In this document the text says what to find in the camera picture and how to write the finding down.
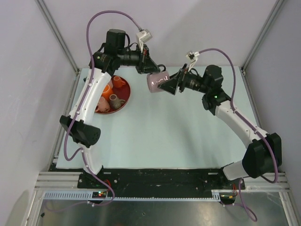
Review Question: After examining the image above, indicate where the grey cable duct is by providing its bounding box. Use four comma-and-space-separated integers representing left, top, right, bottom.
44, 191, 221, 202

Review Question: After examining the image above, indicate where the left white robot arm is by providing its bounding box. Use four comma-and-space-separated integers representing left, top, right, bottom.
60, 29, 160, 188

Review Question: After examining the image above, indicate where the red round tray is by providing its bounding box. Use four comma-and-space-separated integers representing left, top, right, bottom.
94, 74, 132, 114

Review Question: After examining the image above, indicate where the small pink mug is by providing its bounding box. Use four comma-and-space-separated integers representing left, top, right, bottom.
95, 97, 110, 113

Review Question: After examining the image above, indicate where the brown speckled mug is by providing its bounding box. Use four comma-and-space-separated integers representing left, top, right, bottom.
109, 94, 126, 110

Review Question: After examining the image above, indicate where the large orange mug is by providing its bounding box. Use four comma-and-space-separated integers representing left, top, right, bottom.
102, 84, 114, 102

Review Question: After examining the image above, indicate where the light pink tall mug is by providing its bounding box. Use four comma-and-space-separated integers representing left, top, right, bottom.
108, 79, 113, 88

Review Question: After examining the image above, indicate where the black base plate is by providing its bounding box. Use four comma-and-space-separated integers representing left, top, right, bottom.
48, 167, 245, 198

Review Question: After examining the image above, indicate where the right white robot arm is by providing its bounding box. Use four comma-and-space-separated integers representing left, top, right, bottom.
158, 65, 282, 189

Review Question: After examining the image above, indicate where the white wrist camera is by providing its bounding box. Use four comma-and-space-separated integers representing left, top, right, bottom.
185, 51, 199, 68
136, 29, 152, 49

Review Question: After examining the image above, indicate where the aluminium frame rail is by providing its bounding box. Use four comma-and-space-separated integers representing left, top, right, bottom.
34, 172, 81, 191

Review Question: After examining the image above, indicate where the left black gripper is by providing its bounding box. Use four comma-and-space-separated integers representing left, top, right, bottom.
117, 44, 160, 74

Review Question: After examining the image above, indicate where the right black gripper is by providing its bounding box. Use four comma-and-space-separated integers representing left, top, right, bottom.
158, 64, 210, 96

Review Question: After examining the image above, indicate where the mauve pink mug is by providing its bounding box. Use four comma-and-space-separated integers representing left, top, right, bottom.
146, 71, 169, 93

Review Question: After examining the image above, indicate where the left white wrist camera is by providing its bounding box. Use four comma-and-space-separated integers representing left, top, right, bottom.
136, 29, 152, 49

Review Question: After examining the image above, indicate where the small orange mug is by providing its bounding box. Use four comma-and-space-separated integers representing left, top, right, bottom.
112, 76, 126, 89

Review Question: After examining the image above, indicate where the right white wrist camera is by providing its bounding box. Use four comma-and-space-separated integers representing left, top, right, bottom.
185, 51, 199, 68

